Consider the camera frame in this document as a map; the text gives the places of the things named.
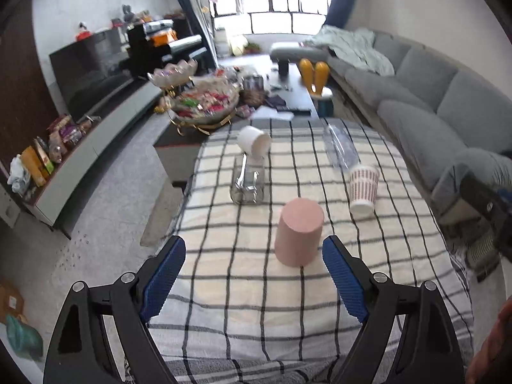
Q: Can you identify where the white cup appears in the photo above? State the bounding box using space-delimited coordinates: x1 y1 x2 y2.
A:
237 125 273 160

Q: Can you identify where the clear glass jar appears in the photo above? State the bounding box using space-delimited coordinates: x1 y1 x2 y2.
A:
242 74 265 93

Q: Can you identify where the pink cup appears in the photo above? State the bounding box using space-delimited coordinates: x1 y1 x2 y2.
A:
274 197 324 268

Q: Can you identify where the pile of snack packets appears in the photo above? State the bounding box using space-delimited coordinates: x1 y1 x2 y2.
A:
20 114 102 188

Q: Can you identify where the black television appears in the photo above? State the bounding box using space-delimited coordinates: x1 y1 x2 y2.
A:
49 28 134 118

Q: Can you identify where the white slatted basket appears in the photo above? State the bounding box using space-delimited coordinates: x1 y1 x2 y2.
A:
464 232 502 284

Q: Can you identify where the tiered glass snack bowl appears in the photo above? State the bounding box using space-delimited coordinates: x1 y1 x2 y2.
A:
147 58 241 134

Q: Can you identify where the cardboard box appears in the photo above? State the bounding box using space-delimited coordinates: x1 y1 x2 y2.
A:
0 280 25 324

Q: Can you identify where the green plastic bag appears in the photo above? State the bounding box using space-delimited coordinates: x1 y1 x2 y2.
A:
6 314 44 363

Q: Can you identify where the grey floor mat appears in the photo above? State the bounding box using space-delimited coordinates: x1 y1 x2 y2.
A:
140 186 185 249

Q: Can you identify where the black piano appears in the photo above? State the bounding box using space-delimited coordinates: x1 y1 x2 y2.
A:
127 18 209 78

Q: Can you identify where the pale green blanket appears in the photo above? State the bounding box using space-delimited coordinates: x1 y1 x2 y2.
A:
306 24 396 76

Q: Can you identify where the white cloth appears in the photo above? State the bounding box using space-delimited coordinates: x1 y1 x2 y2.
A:
7 154 30 193

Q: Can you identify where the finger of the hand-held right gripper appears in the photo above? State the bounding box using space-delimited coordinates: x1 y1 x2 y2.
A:
459 171 512 265

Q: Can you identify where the red striped paper cup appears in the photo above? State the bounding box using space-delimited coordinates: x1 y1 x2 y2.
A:
348 164 380 214

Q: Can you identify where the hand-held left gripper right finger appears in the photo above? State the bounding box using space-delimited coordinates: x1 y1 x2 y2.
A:
322 235 467 384

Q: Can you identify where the yellow rabbit-ear stool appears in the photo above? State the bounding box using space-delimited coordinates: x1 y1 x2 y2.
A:
299 58 336 118

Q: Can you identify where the grey sofa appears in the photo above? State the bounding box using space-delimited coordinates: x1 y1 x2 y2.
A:
304 28 512 225

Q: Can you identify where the grey television cabinet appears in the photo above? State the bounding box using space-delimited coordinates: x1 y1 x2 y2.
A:
24 78 164 241

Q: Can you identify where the dark coffee table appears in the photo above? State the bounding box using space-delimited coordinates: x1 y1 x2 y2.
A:
154 54 321 188

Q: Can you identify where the white paper sheet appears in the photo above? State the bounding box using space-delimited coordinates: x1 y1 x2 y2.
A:
250 106 294 121

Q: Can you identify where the person's right forearm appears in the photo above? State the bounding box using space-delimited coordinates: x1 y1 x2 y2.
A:
466 300 512 384

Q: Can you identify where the grey ottoman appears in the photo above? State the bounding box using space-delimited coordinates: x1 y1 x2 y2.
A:
269 42 329 75

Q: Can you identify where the window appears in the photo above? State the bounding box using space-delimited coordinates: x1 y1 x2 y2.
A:
207 0 333 36

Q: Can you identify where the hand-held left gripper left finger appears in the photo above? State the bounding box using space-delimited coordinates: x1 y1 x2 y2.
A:
43 235 187 384

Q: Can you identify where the clear plastic cup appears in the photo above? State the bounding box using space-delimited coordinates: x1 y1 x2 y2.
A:
322 124 361 171

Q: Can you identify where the checked tablecloth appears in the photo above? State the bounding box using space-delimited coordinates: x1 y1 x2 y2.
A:
140 118 476 384

